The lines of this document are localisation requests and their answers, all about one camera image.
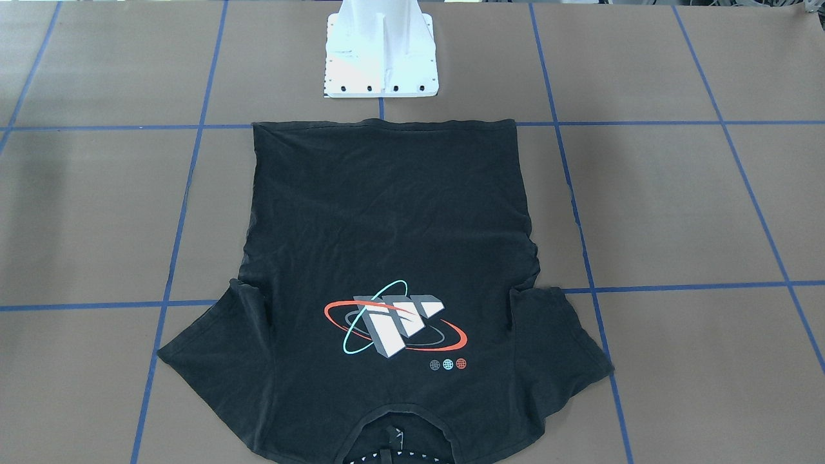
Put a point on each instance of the black graphic t-shirt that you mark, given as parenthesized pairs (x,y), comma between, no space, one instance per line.
(385,309)

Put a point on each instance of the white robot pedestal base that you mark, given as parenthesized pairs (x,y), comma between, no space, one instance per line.
(380,49)

